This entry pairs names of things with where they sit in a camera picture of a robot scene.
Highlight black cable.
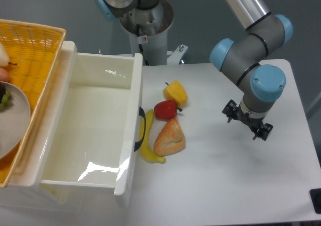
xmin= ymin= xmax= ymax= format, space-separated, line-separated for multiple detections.
xmin=135 ymin=24 xmax=151 ymax=66

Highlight white plastic drawer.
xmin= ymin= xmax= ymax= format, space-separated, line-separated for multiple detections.
xmin=41 ymin=53 xmax=144 ymax=207

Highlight triangular bread pastry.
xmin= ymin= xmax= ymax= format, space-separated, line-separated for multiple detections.
xmin=153 ymin=118 xmax=186 ymax=157

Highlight yellow pepper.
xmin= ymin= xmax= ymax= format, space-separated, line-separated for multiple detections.
xmin=163 ymin=80 xmax=188 ymax=107

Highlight peach fruit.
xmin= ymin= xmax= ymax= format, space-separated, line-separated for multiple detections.
xmin=0 ymin=67 xmax=10 ymax=82

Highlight white drawer cabinet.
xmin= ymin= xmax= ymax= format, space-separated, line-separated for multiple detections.
xmin=1 ymin=41 xmax=77 ymax=210

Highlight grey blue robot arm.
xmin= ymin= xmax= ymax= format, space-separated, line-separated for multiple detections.
xmin=94 ymin=0 xmax=293 ymax=140

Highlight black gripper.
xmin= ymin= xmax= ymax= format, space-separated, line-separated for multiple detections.
xmin=222 ymin=99 xmax=273 ymax=141

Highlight white pear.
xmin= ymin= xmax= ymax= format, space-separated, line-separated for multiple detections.
xmin=0 ymin=43 xmax=17 ymax=68

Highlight yellow banana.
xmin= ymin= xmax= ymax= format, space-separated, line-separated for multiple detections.
xmin=139 ymin=109 xmax=166 ymax=164

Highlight white plate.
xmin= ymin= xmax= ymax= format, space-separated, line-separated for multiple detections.
xmin=1 ymin=82 xmax=31 ymax=158

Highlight green grapes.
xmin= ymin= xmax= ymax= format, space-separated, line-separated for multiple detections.
xmin=1 ymin=89 xmax=13 ymax=111

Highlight black drawer handle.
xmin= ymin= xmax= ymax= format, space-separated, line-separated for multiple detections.
xmin=134 ymin=107 xmax=146 ymax=152

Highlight black corner device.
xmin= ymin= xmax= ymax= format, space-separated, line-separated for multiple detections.
xmin=309 ymin=188 xmax=321 ymax=214

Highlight red pepper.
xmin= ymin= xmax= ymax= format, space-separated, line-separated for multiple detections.
xmin=154 ymin=100 xmax=183 ymax=120

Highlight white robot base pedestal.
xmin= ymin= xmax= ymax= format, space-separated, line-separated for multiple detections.
xmin=120 ymin=0 xmax=188 ymax=66

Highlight yellow woven basket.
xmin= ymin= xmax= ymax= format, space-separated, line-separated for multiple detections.
xmin=1 ymin=19 xmax=66 ymax=188

